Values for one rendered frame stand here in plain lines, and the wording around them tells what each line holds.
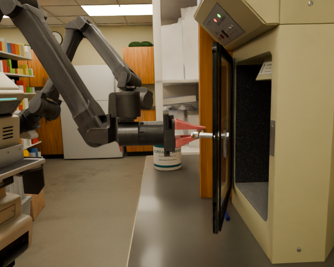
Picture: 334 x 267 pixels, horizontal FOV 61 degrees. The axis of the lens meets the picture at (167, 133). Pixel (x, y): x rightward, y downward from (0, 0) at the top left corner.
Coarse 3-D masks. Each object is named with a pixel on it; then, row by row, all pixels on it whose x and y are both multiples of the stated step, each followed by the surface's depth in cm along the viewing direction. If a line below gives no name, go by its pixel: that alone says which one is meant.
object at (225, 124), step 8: (224, 64) 65; (224, 72) 66; (224, 80) 66; (224, 88) 66; (224, 96) 67; (224, 104) 67; (224, 112) 67; (224, 120) 68; (224, 128) 68; (224, 160) 70; (224, 168) 70; (224, 176) 70; (224, 184) 71; (224, 192) 71; (224, 200) 72; (216, 232) 59
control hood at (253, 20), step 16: (208, 0) 61; (224, 0) 55; (240, 0) 50; (256, 0) 50; (272, 0) 50; (240, 16) 56; (256, 16) 51; (272, 16) 50; (208, 32) 80; (256, 32) 57
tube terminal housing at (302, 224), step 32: (288, 0) 50; (320, 0) 50; (288, 32) 51; (320, 32) 51; (256, 64) 79; (288, 64) 52; (320, 64) 52; (288, 96) 53; (320, 96) 53; (288, 128) 54; (320, 128) 54; (288, 160) 54; (320, 160) 55; (288, 192) 55; (320, 192) 56; (256, 224) 66; (288, 224) 56; (320, 224) 57; (288, 256) 58; (320, 256) 58
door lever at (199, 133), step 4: (192, 132) 61; (196, 132) 61; (200, 132) 61; (204, 132) 61; (208, 132) 61; (192, 136) 61; (196, 136) 61; (200, 136) 61; (204, 136) 60; (208, 136) 60; (212, 136) 60
